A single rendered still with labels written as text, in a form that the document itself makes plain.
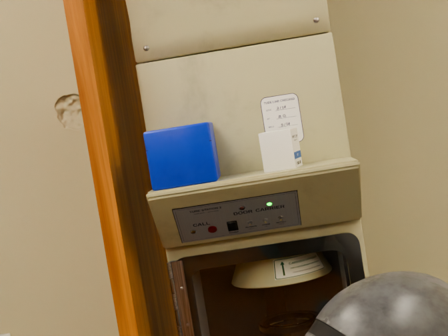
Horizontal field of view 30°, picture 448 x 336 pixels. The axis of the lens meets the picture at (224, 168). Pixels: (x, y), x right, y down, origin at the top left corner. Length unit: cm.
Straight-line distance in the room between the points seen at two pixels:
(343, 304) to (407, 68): 113
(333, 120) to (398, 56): 48
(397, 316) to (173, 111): 73
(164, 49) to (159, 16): 5
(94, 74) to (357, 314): 69
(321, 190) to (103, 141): 34
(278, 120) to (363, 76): 48
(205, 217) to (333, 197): 20
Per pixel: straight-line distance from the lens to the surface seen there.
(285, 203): 128
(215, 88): 135
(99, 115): 128
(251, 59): 135
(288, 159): 126
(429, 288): 76
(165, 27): 136
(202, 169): 125
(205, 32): 136
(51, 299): 188
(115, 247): 129
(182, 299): 137
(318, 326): 74
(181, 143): 125
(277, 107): 135
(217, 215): 128
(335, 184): 126
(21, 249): 187
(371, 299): 73
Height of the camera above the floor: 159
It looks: 3 degrees down
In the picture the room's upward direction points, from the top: 9 degrees counter-clockwise
